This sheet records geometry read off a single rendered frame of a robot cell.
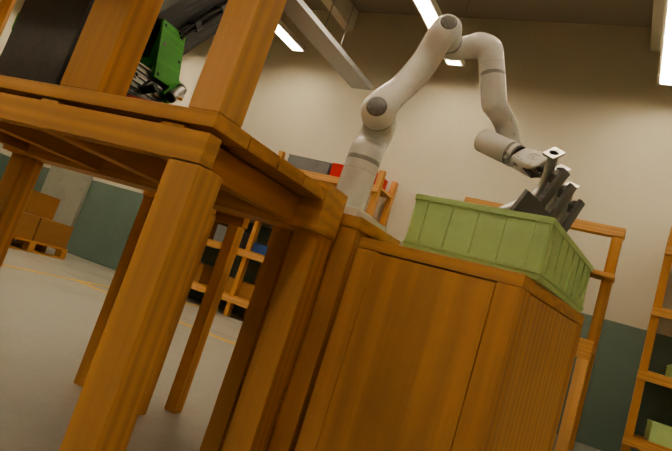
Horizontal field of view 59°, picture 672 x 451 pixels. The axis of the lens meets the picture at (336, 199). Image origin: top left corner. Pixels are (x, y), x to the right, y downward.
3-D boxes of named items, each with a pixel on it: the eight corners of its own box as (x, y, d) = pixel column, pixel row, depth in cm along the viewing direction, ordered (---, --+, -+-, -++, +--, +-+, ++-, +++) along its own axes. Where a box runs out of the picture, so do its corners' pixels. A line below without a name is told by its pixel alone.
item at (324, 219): (31, 159, 255) (44, 127, 257) (334, 242, 185) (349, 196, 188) (1, 148, 242) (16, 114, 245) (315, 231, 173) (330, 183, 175)
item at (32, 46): (39, 103, 200) (77, 12, 205) (101, 115, 186) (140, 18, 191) (-10, 78, 184) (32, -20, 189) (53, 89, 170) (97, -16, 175)
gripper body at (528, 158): (506, 151, 196) (535, 164, 188) (527, 141, 201) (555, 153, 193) (504, 170, 200) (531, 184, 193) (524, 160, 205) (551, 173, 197)
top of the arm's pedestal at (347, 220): (323, 233, 229) (326, 223, 230) (397, 251, 212) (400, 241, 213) (278, 209, 202) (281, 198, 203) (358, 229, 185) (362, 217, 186)
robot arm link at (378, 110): (381, 143, 217) (378, 129, 201) (356, 124, 220) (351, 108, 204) (468, 41, 221) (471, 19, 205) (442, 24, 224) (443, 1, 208)
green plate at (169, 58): (157, 95, 202) (167, 40, 208) (177, 92, 199) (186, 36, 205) (133, 80, 192) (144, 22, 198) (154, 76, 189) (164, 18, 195)
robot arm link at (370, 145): (344, 153, 207) (366, 90, 211) (350, 167, 225) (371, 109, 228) (377, 162, 204) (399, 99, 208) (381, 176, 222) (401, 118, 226)
